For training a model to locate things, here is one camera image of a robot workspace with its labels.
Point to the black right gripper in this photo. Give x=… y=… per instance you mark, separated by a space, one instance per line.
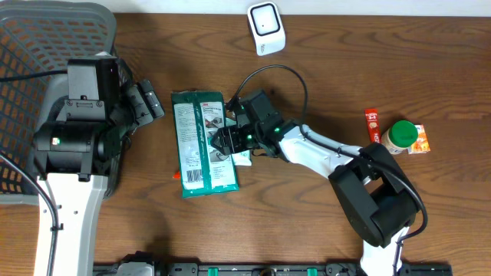
x=229 y=138

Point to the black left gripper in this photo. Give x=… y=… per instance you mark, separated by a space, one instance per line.
x=148 y=101

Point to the pale green wipes packet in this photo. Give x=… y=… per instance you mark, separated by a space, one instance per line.
x=243 y=158

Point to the green snack packet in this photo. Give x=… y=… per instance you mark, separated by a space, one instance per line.
x=204 y=170

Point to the red snack packet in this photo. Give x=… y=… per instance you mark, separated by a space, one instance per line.
x=176 y=175

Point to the red Nescafe stick sachet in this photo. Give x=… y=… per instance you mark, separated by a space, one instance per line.
x=372 y=119

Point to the green lid jar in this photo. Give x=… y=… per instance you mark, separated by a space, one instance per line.
x=401 y=136

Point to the small orange carton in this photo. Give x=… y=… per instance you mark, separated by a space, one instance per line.
x=421 y=145

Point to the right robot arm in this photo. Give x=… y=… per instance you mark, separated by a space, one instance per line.
x=378 y=200

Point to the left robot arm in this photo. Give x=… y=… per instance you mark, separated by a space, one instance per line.
x=86 y=121

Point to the white barcode scanner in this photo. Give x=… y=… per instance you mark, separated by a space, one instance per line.
x=266 y=27

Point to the grey plastic shopping basket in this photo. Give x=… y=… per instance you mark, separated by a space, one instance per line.
x=38 y=38

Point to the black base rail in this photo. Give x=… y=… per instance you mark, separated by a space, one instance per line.
x=329 y=269

